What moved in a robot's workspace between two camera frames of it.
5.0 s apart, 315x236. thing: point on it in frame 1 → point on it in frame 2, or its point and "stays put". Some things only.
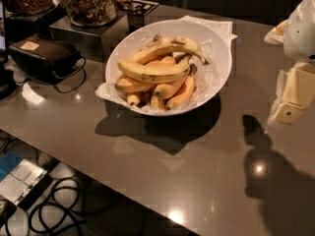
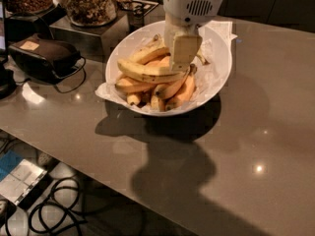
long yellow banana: (160, 72) stays put
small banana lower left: (133, 99) stays put
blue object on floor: (8, 162) stays put
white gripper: (301, 33) → (189, 4)
